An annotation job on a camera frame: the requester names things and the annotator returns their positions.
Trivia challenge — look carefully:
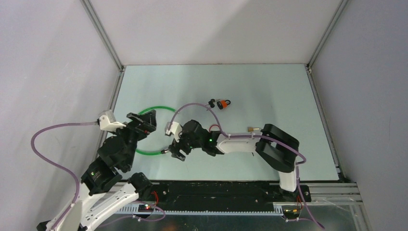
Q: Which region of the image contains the left aluminium frame post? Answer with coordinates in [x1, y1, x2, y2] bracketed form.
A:
[79, 0, 125, 72]

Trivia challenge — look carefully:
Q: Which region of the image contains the green cable lock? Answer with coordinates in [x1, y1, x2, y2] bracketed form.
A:
[134, 105, 177, 157]

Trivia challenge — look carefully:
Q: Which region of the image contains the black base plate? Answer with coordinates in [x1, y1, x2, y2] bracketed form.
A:
[139, 180, 311, 212]

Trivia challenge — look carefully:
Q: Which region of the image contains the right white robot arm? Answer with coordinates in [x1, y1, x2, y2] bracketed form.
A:
[165, 120, 300, 201]

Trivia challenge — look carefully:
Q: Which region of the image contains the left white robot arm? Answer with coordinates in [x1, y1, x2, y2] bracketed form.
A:
[31, 110, 157, 231]

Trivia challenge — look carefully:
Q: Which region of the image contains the small brass padlock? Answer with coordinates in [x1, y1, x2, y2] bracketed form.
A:
[247, 127, 261, 132]

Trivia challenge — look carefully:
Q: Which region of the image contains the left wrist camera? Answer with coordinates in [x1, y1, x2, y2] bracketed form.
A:
[98, 109, 126, 132]

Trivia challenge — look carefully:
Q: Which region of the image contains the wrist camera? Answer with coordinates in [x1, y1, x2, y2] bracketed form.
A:
[165, 122, 182, 142]
[98, 109, 126, 132]

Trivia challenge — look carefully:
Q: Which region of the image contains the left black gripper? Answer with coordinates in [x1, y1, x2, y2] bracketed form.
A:
[108, 109, 157, 168]

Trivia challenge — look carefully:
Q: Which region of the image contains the black keys bunch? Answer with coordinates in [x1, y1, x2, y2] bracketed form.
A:
[208, 99, 217, 108]

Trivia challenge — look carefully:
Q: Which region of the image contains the slotted cable duct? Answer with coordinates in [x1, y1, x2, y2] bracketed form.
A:
[115, 204, 283, 216]

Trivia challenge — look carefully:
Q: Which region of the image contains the aluminium frame post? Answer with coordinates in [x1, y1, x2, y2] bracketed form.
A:
[79, 0, 125, 72]
[305, 0, 350, 74]

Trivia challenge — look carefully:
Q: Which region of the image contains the orange padlock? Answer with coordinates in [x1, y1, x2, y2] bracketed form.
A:
[217, 100, 231, 110]

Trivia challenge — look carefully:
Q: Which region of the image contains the right aluminium frame post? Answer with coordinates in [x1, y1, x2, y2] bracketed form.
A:
[305, 0, 350, 74]

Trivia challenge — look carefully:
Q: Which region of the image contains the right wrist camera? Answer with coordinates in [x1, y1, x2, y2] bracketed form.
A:
[165, 122, 182, 142]

